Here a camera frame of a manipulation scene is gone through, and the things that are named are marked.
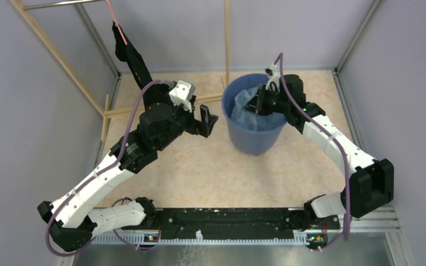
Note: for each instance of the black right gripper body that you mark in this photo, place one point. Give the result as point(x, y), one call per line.
point(267, 102)

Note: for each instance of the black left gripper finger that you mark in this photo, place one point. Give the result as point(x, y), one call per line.
point(206, 131)
point(205, 114)

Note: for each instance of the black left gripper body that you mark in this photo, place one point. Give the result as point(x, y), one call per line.
point(183, 120)

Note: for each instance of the light blue plastic trash bag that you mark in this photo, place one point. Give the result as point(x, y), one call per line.
point(250, 121)

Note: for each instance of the blue plastic trash bin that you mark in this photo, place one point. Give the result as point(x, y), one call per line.
point(249, 133)

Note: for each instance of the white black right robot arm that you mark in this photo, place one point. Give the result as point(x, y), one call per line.
point(369, 182)

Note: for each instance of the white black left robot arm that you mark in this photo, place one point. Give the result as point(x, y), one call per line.
point(73, 221)

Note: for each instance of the black printed t-shirt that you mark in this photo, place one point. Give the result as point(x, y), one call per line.
point(154, 93)

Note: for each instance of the pink clothes hanger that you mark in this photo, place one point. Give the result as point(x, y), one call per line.
point(116, 22)

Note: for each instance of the metal hanging rod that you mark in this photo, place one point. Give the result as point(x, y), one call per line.
point(58, 4)

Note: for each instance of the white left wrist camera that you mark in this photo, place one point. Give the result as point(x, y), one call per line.
point(181, 95)

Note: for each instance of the wooden clothes rack frame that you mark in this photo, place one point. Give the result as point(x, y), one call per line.
point(104, 111)

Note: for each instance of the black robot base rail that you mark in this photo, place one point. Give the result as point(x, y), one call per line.
point(226, 226)

